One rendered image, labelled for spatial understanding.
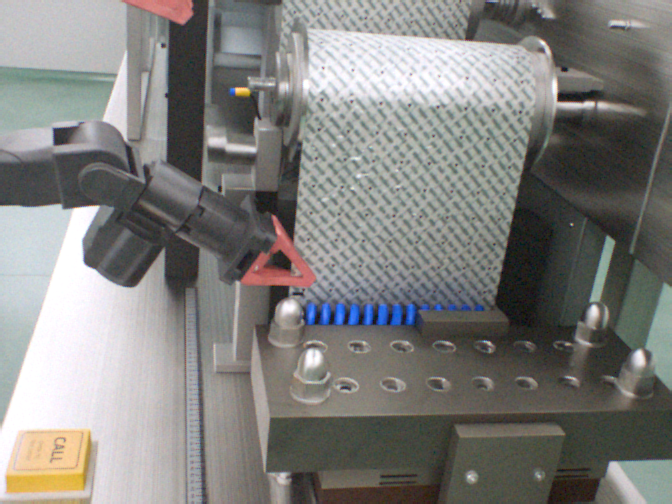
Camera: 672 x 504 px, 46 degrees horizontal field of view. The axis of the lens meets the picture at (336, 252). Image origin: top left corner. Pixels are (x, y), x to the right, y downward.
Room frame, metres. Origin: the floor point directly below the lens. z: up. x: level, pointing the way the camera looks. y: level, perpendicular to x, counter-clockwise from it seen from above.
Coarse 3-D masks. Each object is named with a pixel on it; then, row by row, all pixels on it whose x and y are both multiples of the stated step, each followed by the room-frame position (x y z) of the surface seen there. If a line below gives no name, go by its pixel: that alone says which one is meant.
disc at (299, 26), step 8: (296, 24) 0.83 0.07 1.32; (304, 24) 0.80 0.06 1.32; (296, 32) 0.83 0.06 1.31; (304, 32) 0.79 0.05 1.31; (304, 40) 0.78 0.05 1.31; (304, 48) 0.77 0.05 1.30; (304, 56) 0.77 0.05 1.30; (304, 64) 0.76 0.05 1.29; (304, 72) 0.76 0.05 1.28; (304, 80) 0.75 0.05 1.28; (304, 88) 0.75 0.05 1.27; (304, 96) 0.75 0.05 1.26; (304, 104) 0.75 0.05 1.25; (304, 112) 0.75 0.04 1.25; (304, 120) 0.75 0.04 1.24; (304, 128) 0.75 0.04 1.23; (296, 136) 0.77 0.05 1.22; (296, 144) 0.76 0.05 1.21; (288, 152) 0.81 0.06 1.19; (296, 152) 0.77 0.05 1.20; (288, 160) 0.81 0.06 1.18
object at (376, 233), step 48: (336, 192) 0.77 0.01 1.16; (384, 192) 0.78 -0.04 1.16; (432, 192) 0.79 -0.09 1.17; (480, 192) 0.80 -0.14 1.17; (336, 240) 0.77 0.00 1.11; (384, 240) 0.78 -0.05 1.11; (432, 240) 0.79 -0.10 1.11; (480, 240) 0.81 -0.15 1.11; (336, 288) 0.77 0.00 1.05; (384, 288) 0.78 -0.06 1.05; (432, 288) 0.80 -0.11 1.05; (480, 288) 0.81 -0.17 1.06
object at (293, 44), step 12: (288, 48) 0.84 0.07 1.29; (300, 60) 0.78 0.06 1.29; (300, 72) 0.77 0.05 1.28; (540, 72) 0.84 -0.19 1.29; (300, 84) 0.77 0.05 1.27; (540, 84) 0.83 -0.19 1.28; (540, 96) 0.82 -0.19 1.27; (540, 108) 0.82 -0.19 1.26; (540, 120) 0.82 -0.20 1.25; (288, 132) 0.79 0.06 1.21; (288, 144) 0.79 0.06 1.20; (528, 144) 0.83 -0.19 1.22
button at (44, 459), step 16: (32, 432) 0.64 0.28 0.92; (48, 432) 0.64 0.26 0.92; (64, 432) 0.64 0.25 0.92; (80, 432) 0.65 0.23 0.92; (16, 448) 0.61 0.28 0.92; (32, 448) 0.61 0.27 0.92; (48, 448) 0.62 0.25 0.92; (64, 448) 0.62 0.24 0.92; (80, 448) 0.62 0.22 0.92; (16, 464) 0.59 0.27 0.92; (32, 464) 0.59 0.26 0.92; (48, 464) 0.59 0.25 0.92; (64, 464) 0.60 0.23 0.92; (80, 464) 0.60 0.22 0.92; (16, 480) 0.58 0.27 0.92; (32, 480) 0.58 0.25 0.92; (48, 480) 0.58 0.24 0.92; (64, 480) 0.58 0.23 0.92; (80, 480) 0.59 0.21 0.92
